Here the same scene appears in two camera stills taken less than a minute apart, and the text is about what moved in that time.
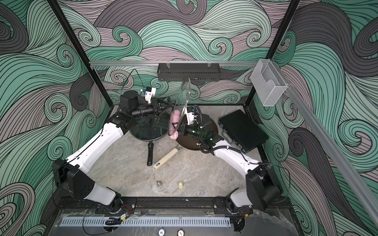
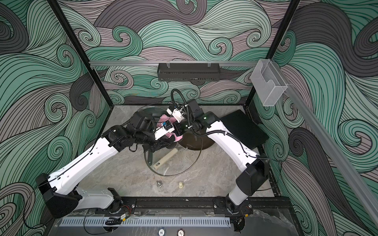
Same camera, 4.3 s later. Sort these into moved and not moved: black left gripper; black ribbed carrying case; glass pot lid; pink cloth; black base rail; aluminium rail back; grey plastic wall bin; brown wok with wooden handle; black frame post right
Moved: glass pot lid; pink cloth; black left gripper
Not moved: black frame post right; brown wok with wooden handle; aluminium rail back; black ribbed carrying case; black base rail; grey plastic wall bin
